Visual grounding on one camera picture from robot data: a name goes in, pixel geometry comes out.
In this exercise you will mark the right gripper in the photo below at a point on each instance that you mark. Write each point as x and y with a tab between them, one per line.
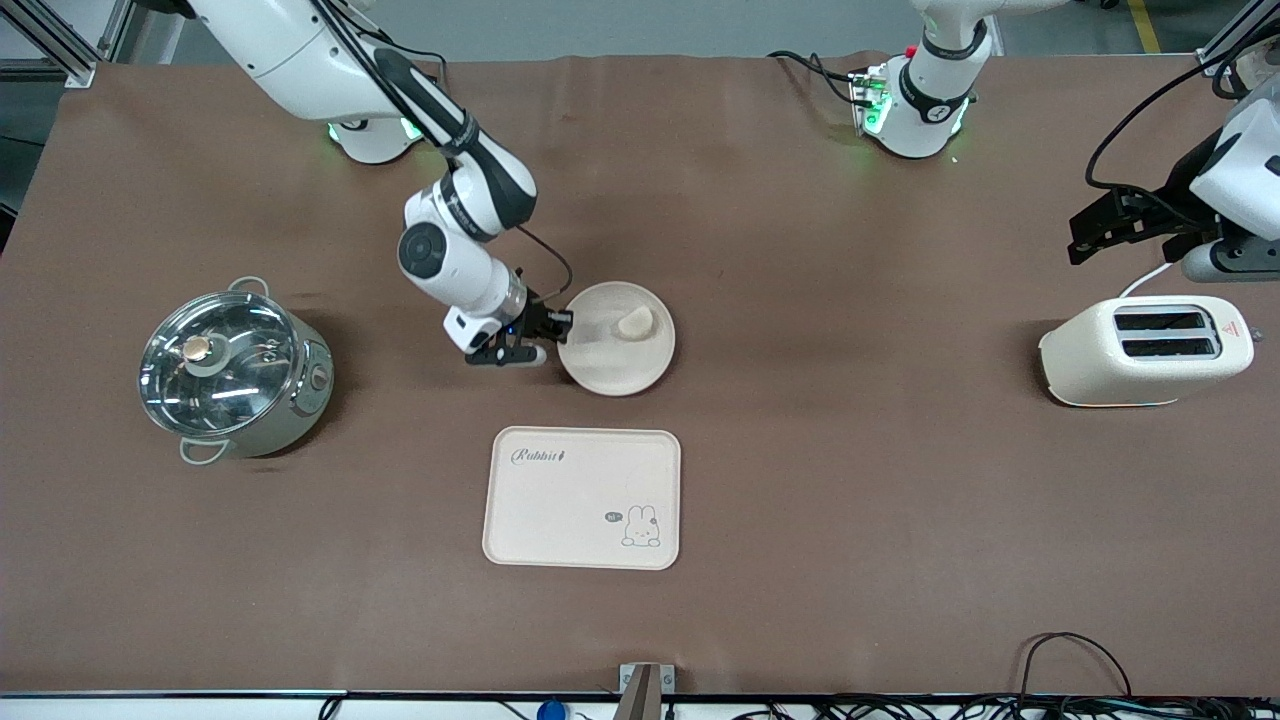
537	320

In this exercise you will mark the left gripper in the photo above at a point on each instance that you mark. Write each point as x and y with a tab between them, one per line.
1166	208

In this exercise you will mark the cream round plate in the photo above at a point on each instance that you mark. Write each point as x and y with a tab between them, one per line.
610	365

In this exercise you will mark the pale steamed bun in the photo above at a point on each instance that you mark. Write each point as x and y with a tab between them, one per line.
636	321

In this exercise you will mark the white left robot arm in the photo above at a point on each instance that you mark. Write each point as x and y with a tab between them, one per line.
925	110

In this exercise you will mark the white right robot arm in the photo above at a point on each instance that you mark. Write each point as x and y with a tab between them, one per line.
300	50

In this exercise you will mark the cream two-slot toaster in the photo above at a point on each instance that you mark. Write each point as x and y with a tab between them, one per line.
1090	365

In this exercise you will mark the cream rabbit print tray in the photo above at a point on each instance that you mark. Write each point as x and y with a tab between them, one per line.
570	500

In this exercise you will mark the steel pot with glass lid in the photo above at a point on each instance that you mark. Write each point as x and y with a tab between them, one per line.
300	410

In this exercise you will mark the brown table mat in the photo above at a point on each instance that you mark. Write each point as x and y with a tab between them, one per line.
800	250

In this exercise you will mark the glass pot lid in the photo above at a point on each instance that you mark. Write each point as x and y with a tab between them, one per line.
215	365

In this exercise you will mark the blue round object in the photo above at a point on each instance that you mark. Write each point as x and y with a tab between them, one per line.
551	711

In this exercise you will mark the aluminium frame profile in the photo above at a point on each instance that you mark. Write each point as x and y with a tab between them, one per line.
75	60
1225	45

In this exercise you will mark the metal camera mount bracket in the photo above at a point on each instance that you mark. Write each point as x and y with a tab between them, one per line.
645	690

